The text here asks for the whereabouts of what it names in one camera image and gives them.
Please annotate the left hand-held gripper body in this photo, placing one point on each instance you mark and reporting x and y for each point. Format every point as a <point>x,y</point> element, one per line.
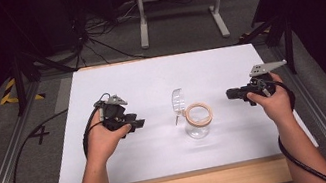
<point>113,111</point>

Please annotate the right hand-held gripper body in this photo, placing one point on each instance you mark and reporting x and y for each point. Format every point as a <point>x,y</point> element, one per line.
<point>261,82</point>

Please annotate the clear glass jar lid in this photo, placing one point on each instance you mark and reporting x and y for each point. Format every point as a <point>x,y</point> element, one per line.
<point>178,102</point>

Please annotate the clear glass jar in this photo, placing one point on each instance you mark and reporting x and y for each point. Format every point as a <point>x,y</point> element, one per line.
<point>198,126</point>

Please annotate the person's right hand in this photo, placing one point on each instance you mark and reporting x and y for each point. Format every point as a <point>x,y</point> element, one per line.
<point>277,102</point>

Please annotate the person's left hand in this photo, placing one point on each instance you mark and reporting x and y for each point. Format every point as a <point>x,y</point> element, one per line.
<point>103,142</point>

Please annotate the white table sheet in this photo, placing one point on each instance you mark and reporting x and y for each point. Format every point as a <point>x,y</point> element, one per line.
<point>150,87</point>

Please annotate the black tripod stand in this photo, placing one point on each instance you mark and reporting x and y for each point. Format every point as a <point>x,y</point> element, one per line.
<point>287,39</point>
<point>19,83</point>

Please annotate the black floor tape mark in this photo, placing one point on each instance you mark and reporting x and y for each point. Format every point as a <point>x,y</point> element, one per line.
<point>40,134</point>

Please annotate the yellow black floor tape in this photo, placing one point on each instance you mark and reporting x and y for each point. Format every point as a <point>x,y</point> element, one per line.
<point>7,97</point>

